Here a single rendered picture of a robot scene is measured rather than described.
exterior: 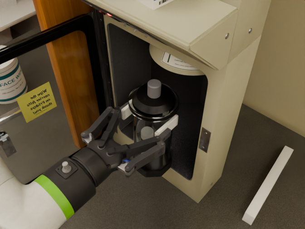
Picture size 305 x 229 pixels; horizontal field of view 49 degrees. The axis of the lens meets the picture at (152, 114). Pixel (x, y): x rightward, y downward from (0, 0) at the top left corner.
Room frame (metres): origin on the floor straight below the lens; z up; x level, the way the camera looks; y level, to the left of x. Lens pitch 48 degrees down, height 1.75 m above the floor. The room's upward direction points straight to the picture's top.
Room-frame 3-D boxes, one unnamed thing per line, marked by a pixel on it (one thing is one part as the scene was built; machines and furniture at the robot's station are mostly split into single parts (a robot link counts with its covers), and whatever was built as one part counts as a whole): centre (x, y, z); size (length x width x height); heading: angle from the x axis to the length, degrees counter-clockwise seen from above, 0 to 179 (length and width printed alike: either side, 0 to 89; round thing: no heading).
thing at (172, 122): (0.45, -0.03, 1.21); 0.07 x 0.01 x 0.03; 138
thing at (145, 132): (0.49, 0.00, 1.15); 0.11 x 0.11 x 0.21
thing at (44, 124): (0.51, 0.24, 1.19); 0.30 x 0.01 x 0.40; 132
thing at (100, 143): (0.44, 0.09, 1.21); 0.11 x 0.01 x 0.04; 167
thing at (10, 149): (0.43, 0.31, 1.18); 0.02 x 0.02 x 0.06; 42
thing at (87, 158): (0.37, 0.10, 1.21); 0.09 x 0.08 x 0.07; 139
